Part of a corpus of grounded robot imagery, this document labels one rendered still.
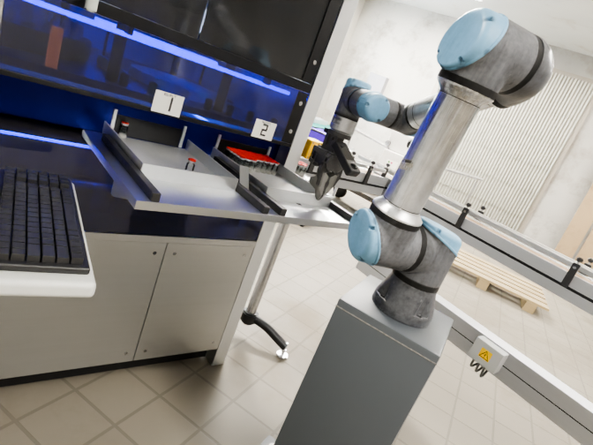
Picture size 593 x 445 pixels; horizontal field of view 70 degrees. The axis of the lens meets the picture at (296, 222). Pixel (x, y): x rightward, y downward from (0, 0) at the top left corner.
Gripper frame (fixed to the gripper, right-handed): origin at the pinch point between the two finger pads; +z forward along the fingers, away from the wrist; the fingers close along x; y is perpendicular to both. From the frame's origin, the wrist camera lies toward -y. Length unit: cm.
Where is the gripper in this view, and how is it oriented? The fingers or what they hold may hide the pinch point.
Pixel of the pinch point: (320, 197)
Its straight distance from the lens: 130.7
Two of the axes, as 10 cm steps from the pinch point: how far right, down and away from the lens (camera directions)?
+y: -5.7, -4.4, 6.9
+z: -3.4, 9.0, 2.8
